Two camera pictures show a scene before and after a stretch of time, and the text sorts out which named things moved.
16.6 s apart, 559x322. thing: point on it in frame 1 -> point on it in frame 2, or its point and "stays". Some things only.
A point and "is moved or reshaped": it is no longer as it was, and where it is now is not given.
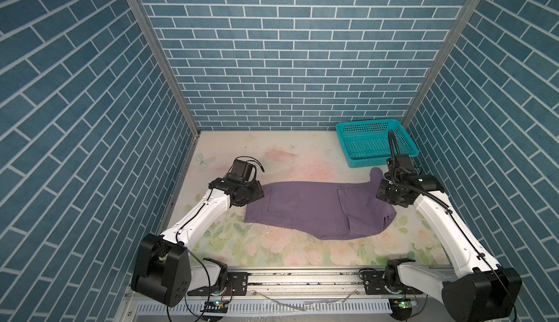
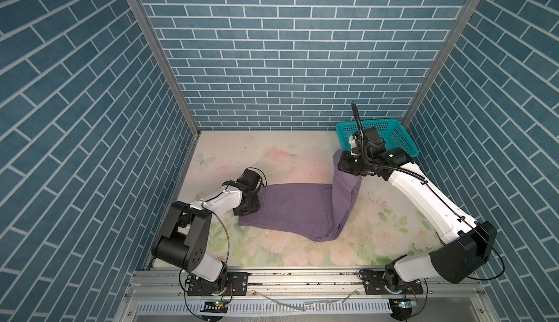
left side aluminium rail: [177, 184] stays
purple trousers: [324, 210] is moved or reshaped
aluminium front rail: [306, 285] stays
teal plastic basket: [367, 143] stays
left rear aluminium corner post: [151, 30] stays
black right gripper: [380, 193] -> [343, 162]
